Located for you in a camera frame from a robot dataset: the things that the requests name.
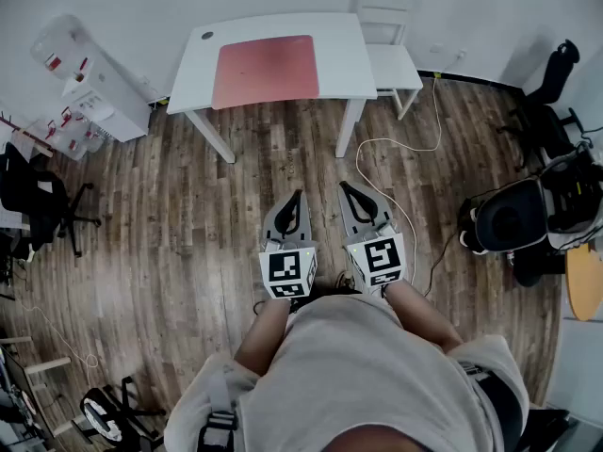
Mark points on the black office chair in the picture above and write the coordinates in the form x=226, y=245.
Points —
x=556, y=87
x=33, y=196

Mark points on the white chair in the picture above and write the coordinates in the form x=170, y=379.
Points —
x=393, y=66

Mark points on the white cluttered workbench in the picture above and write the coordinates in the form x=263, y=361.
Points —
x=14, y=408

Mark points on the wooden coat rack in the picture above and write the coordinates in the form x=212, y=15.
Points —
x=28, y=137

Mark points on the yellow round table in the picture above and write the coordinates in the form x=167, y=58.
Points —
x=586, y=285

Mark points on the white table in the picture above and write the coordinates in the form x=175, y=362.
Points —
x=198, y=78

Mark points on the person's right shoe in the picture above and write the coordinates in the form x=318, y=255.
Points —
x=346, y=280

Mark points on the black stool with white object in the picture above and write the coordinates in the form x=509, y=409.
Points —
x=101, y=417

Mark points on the wooden frame stand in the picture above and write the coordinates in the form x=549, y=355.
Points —
x=47, y=363

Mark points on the red desk mat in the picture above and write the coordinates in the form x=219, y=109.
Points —
x=266, y=71

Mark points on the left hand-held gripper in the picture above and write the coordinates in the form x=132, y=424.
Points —
x=287, y=271

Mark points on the person's left forearm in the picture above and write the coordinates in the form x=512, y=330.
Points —
x=261, y=337

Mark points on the person's grey shirt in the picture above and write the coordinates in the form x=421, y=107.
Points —
x=353, y=370

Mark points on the person's right forearm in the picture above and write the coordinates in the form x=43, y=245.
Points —
x=424, y=313

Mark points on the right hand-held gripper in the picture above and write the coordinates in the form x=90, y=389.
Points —
x=379, y=259

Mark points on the white cabinet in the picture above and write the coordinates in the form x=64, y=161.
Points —
x=118, y=106

